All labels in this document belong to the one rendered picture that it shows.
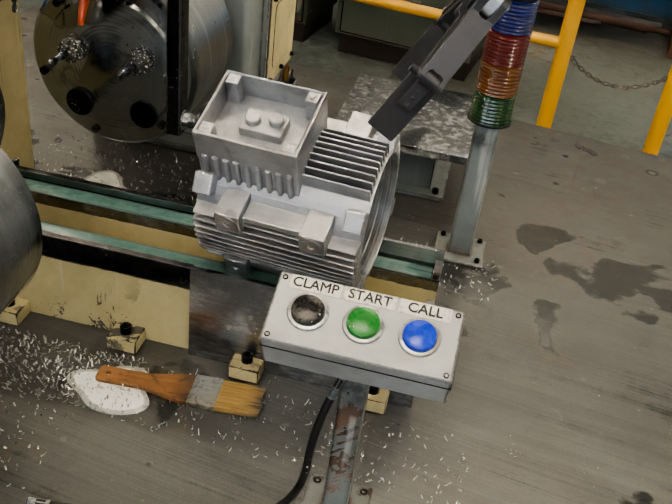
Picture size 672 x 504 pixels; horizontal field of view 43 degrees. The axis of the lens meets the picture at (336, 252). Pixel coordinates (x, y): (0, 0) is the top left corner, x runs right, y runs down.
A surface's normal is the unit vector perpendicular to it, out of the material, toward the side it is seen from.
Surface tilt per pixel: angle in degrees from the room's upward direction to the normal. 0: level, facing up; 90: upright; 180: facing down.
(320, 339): 27
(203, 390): 0
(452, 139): 0
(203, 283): 90
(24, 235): 84
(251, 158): 113
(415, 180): 90
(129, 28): 90
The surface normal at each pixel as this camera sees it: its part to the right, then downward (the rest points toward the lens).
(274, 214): -0.01, -0.57
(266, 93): -0.32, 0.79
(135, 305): -0.22, 0.52
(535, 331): 0.11, -0.83
